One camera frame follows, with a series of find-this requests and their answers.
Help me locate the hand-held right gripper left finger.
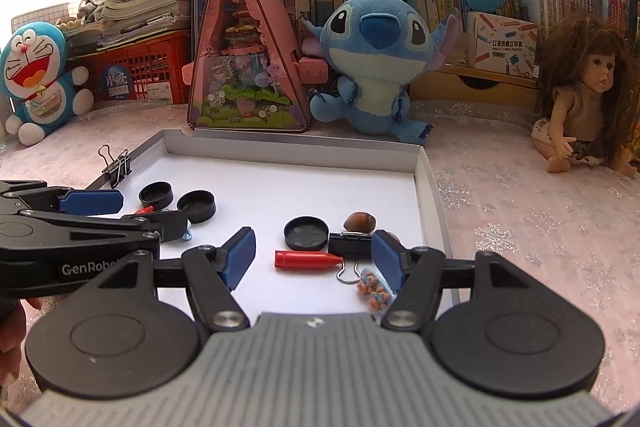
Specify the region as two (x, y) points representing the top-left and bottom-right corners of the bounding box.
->
(75, 227), (257, 334)

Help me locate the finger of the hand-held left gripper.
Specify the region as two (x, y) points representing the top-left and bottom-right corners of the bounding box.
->
(0, 180), (124, 215)
(0, 209), (190, 263)

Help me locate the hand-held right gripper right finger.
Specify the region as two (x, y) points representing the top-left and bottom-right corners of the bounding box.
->
(371, 229), (551, 333)

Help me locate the small black round cap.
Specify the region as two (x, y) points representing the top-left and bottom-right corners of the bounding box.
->
(138, 182), (175, 209)
(177, 190), (217, 224)

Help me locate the large black binder clip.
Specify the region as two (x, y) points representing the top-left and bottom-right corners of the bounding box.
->
(327, 231), (375, 284)

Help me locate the brown walnut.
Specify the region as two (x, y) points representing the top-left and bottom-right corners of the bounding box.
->
(343, 212), (377, 233)

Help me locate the white cardboard box tray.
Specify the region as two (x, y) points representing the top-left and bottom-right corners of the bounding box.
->
(75, 129), (455, 315)

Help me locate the person's left hand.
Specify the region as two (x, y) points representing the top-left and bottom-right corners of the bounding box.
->
(0, 297), (43, 390)

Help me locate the small black binder clip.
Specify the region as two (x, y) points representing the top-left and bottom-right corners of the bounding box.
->
(97, 144), (133, 188)

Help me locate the pink snowflake tablecloth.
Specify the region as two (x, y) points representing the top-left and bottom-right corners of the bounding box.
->
(0, 99), (640, 408)

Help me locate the blue white cat plush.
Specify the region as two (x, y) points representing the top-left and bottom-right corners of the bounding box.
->
(0, 21), (96, 145)

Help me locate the red plastic crate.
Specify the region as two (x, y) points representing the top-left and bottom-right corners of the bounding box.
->
(75, 31), (193, 105)

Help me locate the wooden drawer box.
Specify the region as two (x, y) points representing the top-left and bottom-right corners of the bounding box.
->
(410, 64), (541, 112)

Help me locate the grey crumpled cloth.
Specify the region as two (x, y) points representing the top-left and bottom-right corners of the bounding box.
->
(77, 0), (108, 25)

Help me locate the pink triangular house model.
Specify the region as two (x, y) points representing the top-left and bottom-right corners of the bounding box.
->
(182, 0), (331, 134)

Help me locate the blue alien plush toy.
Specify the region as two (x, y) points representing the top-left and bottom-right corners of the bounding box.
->
(300, 0), (463, 145)

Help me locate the white printed carton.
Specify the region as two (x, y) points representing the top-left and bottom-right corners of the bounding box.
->
(467, 12), (538, 78)

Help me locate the brown-haired baby doll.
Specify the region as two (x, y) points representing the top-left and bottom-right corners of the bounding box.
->
(531, 14), (640, 178)

